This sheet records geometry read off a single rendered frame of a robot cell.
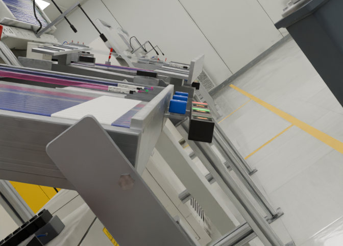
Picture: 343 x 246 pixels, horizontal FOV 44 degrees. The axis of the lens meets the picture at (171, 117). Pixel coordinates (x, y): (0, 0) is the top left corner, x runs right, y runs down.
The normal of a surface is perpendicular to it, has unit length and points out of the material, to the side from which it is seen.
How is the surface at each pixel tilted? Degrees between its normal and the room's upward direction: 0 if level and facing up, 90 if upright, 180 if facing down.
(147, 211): 90
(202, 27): 90
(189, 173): 90
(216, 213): 90
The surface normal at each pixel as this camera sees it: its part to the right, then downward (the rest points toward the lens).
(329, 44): -0.79, 0.61
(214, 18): -0.05, 0.12
